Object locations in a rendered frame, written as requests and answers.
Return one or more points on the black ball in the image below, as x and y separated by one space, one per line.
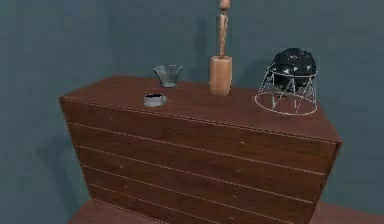
293 68

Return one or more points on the clear glass bowl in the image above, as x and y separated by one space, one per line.
168 75

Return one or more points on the tan wooden statue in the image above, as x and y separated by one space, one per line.
220 75

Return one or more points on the dark brown chest of drawers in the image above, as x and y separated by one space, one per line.
200 150

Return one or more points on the small grey cup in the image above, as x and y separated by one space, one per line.
154 100

